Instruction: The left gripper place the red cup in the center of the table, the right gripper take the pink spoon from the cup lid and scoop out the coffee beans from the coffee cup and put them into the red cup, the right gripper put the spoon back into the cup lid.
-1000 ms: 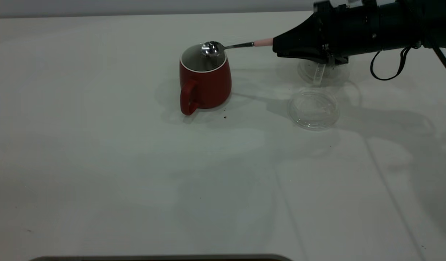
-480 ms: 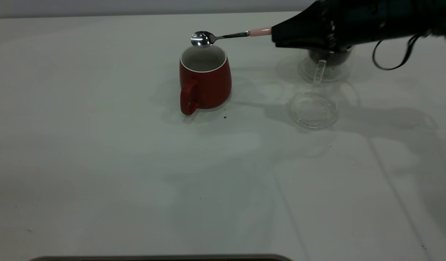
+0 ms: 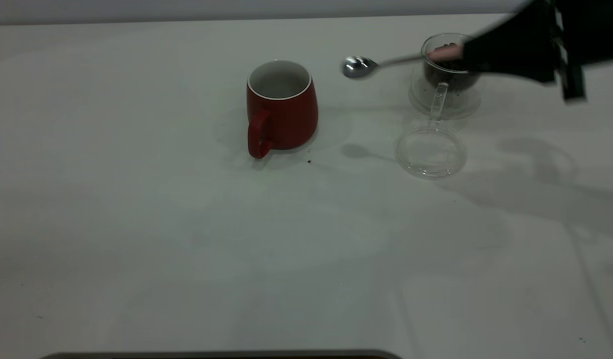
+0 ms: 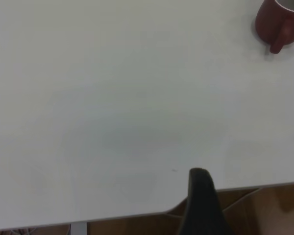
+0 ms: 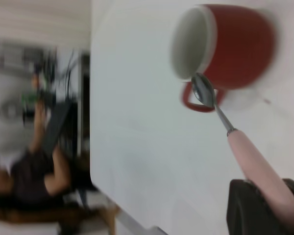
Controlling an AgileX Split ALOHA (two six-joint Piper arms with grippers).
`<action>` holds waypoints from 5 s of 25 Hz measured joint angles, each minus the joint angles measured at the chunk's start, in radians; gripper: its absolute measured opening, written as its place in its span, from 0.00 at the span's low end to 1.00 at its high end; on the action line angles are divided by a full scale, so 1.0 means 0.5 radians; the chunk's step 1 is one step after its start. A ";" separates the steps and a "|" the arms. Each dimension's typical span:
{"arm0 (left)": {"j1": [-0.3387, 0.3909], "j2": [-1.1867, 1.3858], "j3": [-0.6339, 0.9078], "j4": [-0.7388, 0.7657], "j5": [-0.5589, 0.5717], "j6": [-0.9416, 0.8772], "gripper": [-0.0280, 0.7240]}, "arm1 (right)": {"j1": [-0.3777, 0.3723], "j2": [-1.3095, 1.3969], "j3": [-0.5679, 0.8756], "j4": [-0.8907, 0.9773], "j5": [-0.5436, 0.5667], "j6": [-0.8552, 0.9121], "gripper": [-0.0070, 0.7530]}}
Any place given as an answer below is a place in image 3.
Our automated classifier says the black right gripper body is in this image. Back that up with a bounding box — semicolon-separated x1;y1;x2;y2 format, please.
556;0;613;101

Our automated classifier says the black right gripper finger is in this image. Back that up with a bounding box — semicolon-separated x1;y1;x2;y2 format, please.
463;0;557;54
463;41;557;84

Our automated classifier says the metal spoon with pink handle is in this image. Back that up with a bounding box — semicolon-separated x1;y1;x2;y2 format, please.
340;44;465;80

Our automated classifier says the red ceramic mug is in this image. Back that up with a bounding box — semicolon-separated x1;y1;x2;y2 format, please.
246;60;319;160

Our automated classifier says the coffee beans pile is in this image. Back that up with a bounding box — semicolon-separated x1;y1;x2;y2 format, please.
425;60;479;91

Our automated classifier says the clear glass cup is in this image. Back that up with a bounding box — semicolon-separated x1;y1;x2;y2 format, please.
408;32;484;120

